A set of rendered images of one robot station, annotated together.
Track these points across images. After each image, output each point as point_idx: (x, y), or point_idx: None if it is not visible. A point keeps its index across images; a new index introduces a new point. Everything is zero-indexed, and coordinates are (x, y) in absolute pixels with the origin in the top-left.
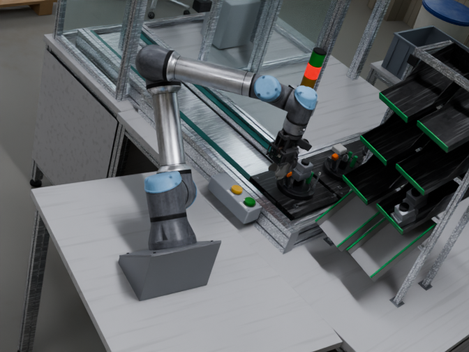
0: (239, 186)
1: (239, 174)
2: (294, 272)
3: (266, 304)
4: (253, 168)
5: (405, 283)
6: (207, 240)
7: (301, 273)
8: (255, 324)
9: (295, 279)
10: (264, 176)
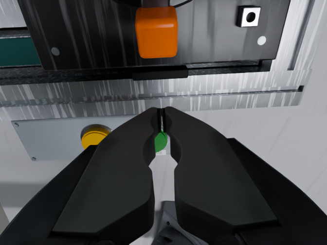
0: (89, 136)
1: (27, 93)
2: (306, 88)
3: (305, 166)
4: None
5: None
6: (164, 171)
7: (320, 77)
8: (310, 191)
9: (318, 98)
10: (45, 14)
